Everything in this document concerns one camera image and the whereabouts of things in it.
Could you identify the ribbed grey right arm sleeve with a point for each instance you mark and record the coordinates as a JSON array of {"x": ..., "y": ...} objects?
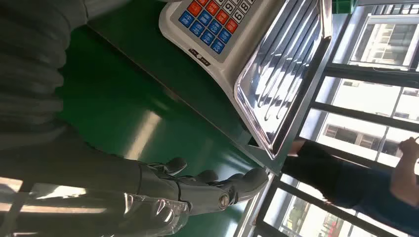
[{"x": 29, "y": 65}]

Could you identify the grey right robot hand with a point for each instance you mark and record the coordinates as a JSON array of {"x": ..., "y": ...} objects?
[{"x": 82, "y": 173}]

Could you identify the white electronic scale steel pan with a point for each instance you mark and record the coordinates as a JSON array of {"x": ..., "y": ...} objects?
[{"x": 209, "y": 26}]

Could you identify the person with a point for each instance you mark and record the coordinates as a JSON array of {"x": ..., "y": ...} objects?
[{"x": 327, "y": 170}]

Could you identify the black framed window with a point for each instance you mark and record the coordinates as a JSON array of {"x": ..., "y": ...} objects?
[{"x": 360, "y": 115}]

